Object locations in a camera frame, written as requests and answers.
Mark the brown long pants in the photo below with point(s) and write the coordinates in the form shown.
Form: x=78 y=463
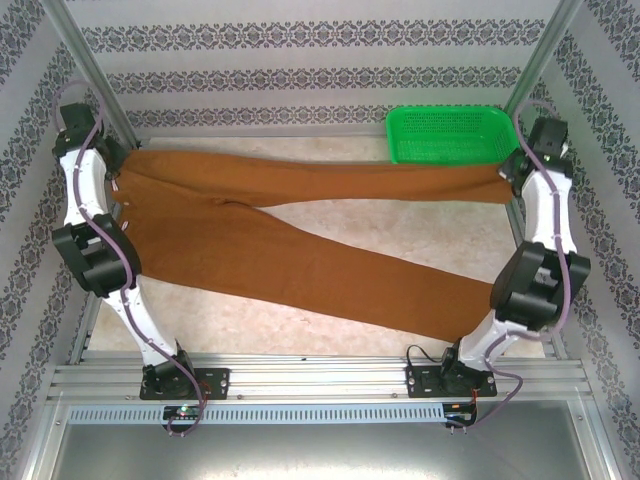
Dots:
x=250 y=240

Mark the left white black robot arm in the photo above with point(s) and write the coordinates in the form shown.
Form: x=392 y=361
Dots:
x=87 y=190

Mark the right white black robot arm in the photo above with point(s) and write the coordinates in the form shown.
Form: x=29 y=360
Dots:
x=542 y=210

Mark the green plastic perforated basket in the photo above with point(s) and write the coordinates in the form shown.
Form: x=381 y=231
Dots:
x=450 y=135

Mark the grey sheet metal panel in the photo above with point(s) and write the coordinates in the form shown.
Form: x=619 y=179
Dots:
x=320 y=455

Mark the aluminium frame post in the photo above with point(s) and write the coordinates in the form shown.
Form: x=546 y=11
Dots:
x=95 y=70
x=542 y=55

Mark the aluminium frame cross rail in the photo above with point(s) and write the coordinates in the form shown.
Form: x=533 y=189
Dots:
x=250 y=133

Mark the aluminium frame side rail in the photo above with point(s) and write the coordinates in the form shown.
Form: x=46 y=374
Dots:
x=87 y=330

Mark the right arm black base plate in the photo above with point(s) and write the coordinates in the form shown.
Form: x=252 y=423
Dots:
x=420 y=382

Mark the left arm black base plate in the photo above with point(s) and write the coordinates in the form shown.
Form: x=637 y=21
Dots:
x=217 y=382

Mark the long aluminium base rail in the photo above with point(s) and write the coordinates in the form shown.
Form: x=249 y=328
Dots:
x=320 y=375

